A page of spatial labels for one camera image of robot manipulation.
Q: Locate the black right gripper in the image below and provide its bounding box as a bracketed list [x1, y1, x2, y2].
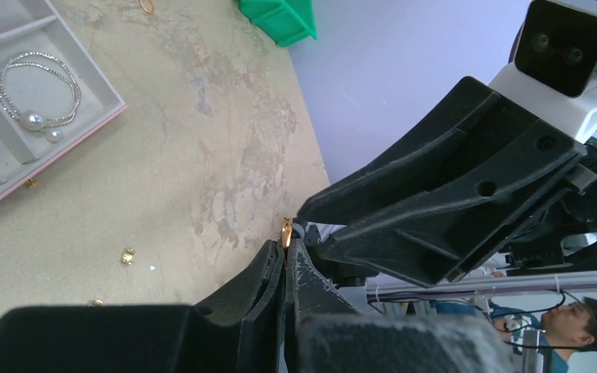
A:
[313, 119, 597, 288]

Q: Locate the green plastic bin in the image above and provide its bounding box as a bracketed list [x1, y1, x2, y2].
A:
[238, 0, 318, 47]

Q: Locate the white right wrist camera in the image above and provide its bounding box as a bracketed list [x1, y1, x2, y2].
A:
[489, 1, 597, 143]

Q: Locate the small gold earring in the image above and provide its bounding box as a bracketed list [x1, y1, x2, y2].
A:
[86, 299, 104, 307]
[120, 247, 136, 266]

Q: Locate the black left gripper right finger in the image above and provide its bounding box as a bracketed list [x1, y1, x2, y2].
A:
[284, 239, 514, 372]

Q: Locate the pink jewelry box drawer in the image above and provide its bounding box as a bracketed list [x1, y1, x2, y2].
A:
[0, 1, 126, 200]

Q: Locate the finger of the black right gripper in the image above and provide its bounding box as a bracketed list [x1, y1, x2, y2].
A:
[297, 76, 536, 225]

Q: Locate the person head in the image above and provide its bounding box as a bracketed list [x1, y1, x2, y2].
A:
[540, 297, 597, 360]

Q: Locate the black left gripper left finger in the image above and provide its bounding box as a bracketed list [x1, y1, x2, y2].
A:
[0, 240, 285, 372]

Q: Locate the silver pearl bracelet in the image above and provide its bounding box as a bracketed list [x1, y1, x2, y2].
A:
[0, 51, 82, 145]

